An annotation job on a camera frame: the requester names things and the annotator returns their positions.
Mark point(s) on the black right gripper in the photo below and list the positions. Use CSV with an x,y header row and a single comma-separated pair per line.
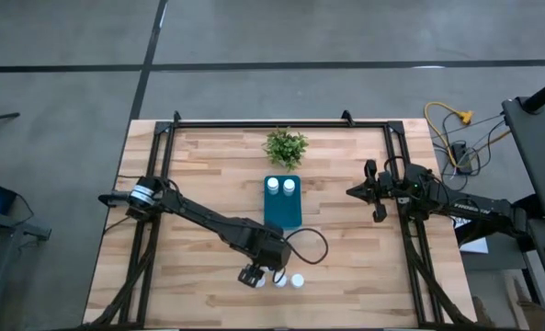
x,y
391,188

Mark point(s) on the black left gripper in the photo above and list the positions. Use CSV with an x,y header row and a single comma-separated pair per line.
x,y
255,270

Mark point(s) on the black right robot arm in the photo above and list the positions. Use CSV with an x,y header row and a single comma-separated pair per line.
x,y
460,207

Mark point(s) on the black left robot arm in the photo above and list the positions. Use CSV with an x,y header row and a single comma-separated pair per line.
x,y
217,225

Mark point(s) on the teal plastic basket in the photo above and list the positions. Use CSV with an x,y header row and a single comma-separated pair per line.
x,y
282,211

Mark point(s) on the green plant in white pot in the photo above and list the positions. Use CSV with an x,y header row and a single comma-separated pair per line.
x,y
285,148

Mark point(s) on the black power strip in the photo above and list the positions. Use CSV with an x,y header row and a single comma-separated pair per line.
x,y
461,157

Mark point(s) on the white paper sheet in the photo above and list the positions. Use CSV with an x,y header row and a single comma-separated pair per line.
x,y
474,243

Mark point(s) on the black equipment stand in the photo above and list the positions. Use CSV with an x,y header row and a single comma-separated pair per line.
x,y
536,151

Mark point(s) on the brown cardboard piece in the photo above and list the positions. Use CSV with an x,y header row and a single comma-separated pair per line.
x,y
525,308

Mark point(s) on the black aluminium table frame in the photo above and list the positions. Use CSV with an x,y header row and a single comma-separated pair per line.
x,y
281,124

